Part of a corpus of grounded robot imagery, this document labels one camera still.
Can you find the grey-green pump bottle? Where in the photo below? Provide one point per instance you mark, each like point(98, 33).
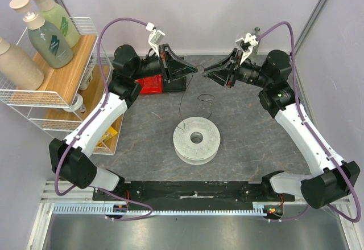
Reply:
point(45, 37)

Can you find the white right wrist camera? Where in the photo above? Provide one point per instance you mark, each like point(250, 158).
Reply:
point(246, 45)

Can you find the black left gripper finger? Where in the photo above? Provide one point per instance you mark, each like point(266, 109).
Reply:
point(177, 71)
point(176, 62)

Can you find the beige pump bottle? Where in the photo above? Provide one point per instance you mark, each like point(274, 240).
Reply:
point(18, 67)

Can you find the white perforated cable spool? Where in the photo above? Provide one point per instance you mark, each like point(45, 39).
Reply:
point(196, 140)

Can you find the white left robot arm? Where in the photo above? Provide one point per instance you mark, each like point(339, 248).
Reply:
point(70, 157)

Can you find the black parts bin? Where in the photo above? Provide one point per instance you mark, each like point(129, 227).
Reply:
point(178, 85)

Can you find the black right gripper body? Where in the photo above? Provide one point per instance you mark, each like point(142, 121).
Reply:
point(232, 69)

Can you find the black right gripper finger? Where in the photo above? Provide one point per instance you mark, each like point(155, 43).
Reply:
point(225, 62)
point(220, 76)

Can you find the clear glass bottle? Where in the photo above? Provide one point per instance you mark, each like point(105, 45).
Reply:
point(255, 48)

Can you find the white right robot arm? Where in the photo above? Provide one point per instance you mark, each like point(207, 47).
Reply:
point(325, 183)

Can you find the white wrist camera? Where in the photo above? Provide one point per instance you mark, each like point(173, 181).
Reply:
point(155, 37)
point(246, 45)

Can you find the white paper cup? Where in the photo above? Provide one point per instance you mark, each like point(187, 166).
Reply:
point(77, 105)

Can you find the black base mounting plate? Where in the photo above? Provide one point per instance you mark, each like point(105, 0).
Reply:
point(144, 191)

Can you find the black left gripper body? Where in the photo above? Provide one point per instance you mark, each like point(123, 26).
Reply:
point(151, 66)

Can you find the yellow snack packet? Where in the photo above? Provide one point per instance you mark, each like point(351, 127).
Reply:
point(110, 133)

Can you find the white yogurt cup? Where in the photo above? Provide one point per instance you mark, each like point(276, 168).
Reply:
point(87, 77)

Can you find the light green pump bottle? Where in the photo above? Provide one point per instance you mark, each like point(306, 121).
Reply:
point(57, 15)

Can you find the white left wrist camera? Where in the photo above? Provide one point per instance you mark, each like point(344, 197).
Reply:
point(155, 37)

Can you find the red parts bin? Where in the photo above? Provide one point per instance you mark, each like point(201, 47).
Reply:
point(151, 85)

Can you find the white wire wooden shelf rack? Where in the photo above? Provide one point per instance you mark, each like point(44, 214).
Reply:
point(44, 106)

